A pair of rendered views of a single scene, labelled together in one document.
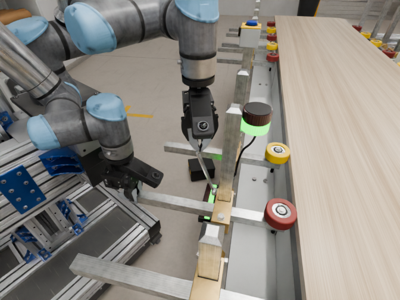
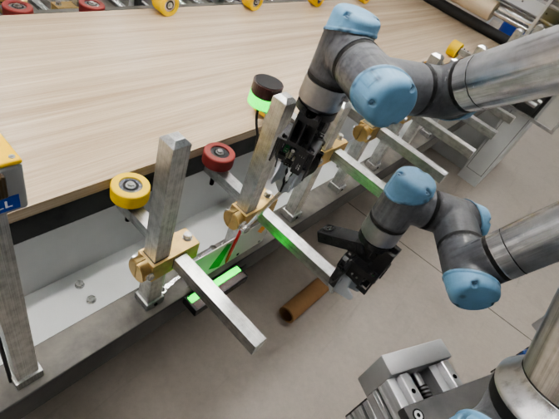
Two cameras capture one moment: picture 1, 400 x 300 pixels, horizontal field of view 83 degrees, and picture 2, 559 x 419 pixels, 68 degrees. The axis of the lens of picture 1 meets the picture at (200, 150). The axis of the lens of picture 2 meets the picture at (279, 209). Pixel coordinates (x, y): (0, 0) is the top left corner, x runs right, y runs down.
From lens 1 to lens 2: 1.11 m
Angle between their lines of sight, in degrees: 97
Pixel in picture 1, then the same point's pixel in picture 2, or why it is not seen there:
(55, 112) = (467, 207)
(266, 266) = (202, 219)
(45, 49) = not seen: outside the picture
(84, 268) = not seen: hidden behind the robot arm
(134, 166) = (355, 234)
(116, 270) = (379, 183)
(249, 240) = not seen: hidden behind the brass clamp
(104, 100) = (417, 174)
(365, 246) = (190, 107)
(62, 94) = (471, 240)
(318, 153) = (87, 150)
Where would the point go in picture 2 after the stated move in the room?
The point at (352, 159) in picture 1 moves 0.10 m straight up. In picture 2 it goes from (65, 123) to (62, 84)
